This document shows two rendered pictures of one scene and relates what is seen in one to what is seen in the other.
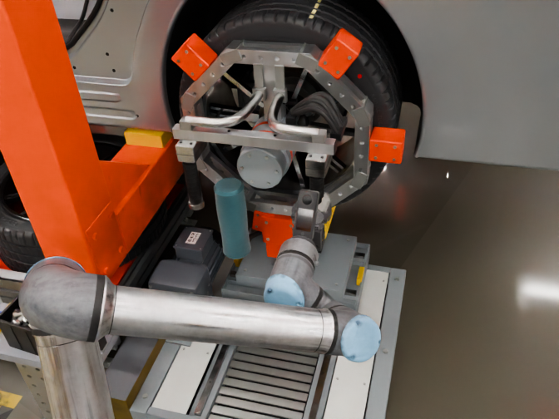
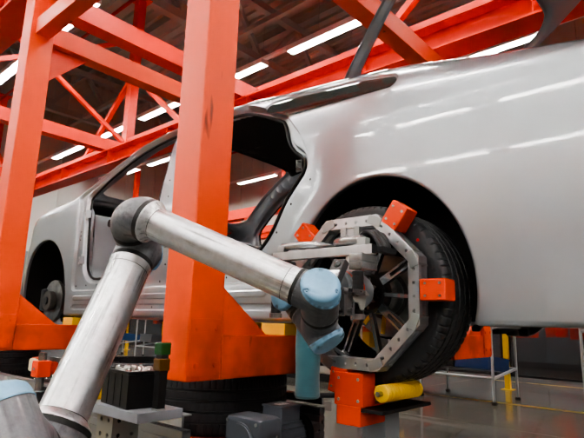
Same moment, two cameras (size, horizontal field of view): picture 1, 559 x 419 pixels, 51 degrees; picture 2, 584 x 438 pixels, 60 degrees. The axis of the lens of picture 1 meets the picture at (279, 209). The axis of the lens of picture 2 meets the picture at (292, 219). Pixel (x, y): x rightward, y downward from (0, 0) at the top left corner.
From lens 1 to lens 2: 1.18 m
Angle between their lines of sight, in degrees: 55
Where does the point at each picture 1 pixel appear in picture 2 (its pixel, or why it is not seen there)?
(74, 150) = not seen: hidden behind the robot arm
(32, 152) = not seen: hidden behind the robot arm
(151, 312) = (176, 219)
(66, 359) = (116, 267)
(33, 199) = (172, 289)
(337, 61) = (394, 215)
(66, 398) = (100, 290)
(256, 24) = (351, 214)
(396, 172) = not seen: outside the picture
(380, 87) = (433, 247)
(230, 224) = (301, 354)
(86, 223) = (195, 314)
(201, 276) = (271, 419)
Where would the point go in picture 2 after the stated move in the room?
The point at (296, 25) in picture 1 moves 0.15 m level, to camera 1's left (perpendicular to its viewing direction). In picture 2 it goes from (375, 209) to (337, 211)
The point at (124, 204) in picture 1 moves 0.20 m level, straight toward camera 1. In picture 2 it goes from (232, 335) to (221, 337)
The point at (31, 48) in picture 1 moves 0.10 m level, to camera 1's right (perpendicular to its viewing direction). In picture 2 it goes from (206, 183) to (228, 181)
